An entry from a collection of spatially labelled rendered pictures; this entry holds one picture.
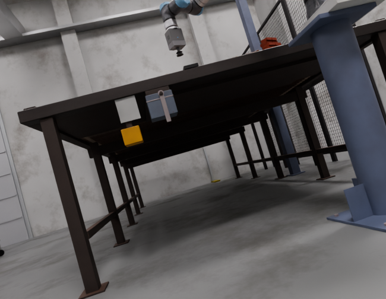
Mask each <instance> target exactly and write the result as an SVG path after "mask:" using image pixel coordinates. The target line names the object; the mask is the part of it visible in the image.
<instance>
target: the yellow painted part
mask: <svg viewBox="0 0 386 299"><path fill-rule="evenodd" d="M125 123H126V127H127V128H126V129H122V130H121V134H122V137H123V140H124V144H125V146H126V147H130V146H133V145H137V144H140V143H143V142H144V141H143V137H142V134H141V131H140V127H139V126H138V125H137V126H133V125H132V121H129V122H125Z"/></svg>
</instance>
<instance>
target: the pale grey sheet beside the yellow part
mask: <svg viewBox="0 0 386 299"><path fill-rule="evenodd" d="M115 104H116V108H117V110H118V114H119V118H120V121H121V123H125V122H129V121H132V120H135V119H140V118H141V116H140V113H139V109H138V106H137V102H136V99H135V96H134V95H133V96H129V97H125V98H120V99H117V100H115Z"/></svg>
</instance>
